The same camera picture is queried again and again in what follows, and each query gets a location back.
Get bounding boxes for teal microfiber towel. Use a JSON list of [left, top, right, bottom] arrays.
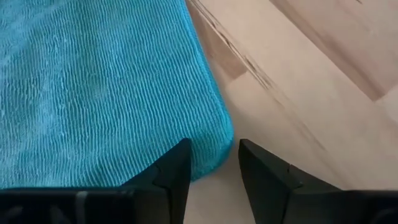
[[0, 0, 234, 190]]

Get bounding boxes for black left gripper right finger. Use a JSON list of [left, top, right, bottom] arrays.
[[238, 139, 343, 224]]

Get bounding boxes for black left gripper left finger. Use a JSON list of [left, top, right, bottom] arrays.
[[121, 138, 192, 224]]

